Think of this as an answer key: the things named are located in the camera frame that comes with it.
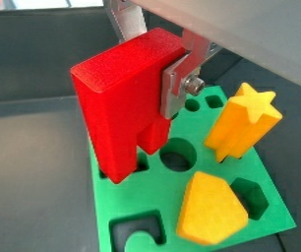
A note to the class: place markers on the red double-square block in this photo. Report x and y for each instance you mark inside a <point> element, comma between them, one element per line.
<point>119,88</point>

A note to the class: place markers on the yellow star block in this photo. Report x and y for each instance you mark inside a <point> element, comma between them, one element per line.
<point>246,119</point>

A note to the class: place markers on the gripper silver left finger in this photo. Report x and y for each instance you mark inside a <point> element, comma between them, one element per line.
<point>127,19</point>

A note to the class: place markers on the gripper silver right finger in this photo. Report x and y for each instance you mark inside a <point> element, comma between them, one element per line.
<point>181,77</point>

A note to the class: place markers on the green shape sorter board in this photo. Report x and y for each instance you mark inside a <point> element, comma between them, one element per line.
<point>138,210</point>

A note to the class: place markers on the yellow pentagon block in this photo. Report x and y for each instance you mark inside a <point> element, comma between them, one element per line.
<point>213,214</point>

